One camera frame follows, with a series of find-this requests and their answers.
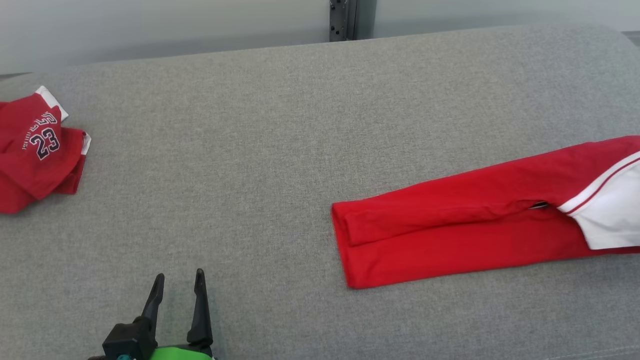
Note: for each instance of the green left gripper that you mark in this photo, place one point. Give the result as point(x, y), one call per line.
point(180, 354)

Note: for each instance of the red white shorts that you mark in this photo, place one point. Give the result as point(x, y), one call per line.
point(450, 240)

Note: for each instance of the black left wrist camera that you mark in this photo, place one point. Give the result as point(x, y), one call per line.
point(127, 342)

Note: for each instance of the grey metal partition post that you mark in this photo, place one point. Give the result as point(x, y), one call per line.
point(342, 20)

